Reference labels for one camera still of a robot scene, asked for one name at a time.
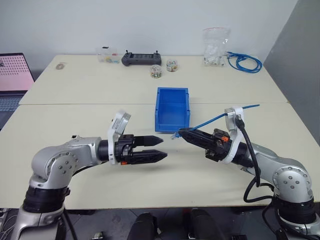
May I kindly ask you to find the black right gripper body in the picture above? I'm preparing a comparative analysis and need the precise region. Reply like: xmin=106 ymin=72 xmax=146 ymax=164
xmin=204 ymin=128 xmax=233 ymax=164

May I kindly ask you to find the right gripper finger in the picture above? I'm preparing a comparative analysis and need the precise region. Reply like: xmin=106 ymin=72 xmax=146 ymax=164
xmin=178 ymin=127 xmax=216 ymax=143
xmin=180 ymin=133 xmax=214 ymax=151

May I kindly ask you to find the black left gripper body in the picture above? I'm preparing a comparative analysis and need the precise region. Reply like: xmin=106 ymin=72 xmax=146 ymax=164
xmin=114 ymin=134 xmax=137 ymax=166

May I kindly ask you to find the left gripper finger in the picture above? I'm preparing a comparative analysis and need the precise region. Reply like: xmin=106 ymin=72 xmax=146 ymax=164
xmin=133 ymin=135 xmax=165 ymax=148
xmin=132 ymin=149 xmax=168 ymax=165

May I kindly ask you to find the blue network cable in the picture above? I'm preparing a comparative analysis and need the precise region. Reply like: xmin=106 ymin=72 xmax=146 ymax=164
xmin=225 ymin=50 xmax=264 ymax=74
xmin=170 ymin=104 xmax=261 ymax=140

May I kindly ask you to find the blue plastic bin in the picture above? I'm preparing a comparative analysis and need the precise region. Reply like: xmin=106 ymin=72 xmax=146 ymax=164
xmin=153 ymin=86 xmax=192 ymax=135

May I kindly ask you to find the dark rounded shape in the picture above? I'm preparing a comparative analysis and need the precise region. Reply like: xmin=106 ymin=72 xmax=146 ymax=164
xmin=183 ymin=208 xmax=224 ymax=240
xmin=130 ymin=211 xmax=159 ymax=240

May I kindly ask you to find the small jar of colourful bits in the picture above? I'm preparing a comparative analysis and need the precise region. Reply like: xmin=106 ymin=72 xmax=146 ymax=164
xmin=150 ymin=64 xmax=163 ymax=80
xmin=165 ymin=58 xmax=179 ymax=74

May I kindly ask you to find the dark grey handheld controller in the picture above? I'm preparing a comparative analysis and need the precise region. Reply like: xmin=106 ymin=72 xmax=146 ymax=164
xmin=121 ymin=49 xmax=164 ymax=67

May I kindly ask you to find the clear bag of white couplers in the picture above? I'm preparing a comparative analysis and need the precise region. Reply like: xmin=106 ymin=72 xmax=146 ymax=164
xmin=201 ymin=26 xmax=232 ymax=68

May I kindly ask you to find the clear plastic box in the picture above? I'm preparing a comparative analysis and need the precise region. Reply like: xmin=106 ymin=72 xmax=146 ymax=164
xmin=95 ymin=45 xmax=120 ymax=64

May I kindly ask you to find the open laptop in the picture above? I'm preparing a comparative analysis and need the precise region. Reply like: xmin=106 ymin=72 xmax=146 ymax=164
xmin=0 ymin=52 xmax=36 ymax=131

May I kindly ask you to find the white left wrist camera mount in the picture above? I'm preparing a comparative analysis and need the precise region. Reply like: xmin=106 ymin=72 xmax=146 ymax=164
xmin=107 ymin=109 xmax=132 ymax=166

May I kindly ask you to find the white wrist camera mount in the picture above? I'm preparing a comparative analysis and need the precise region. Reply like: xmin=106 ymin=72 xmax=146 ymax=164
xmin=223 ymin=105 xmax=247 ymax=166
xmin=107 ymin=109 xmax=132 ymax=166

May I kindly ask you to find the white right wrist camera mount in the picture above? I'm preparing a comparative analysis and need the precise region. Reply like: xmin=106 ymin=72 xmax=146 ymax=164
xmin=223 ymin=105 xmax=247 ymax=166

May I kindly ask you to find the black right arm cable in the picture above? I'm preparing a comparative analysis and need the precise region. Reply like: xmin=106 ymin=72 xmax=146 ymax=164
xmin=234 ymin=115 xmax=276 ymax=204

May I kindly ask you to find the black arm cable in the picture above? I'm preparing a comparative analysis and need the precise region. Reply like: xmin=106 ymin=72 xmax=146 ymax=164
xmin=234 ymin=115 xmax=276 ymax=204
xmin=58 ymin=209 xmax=80 ymax=240

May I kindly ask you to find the coiled blue network cable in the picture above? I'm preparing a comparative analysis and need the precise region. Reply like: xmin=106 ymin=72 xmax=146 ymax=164
xmin=225 ymin=50 xmax=264 ymax=74

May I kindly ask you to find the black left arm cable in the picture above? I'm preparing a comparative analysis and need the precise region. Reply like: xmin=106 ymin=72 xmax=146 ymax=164
xmin=58 ymin=209 xmax=80 ymax=240

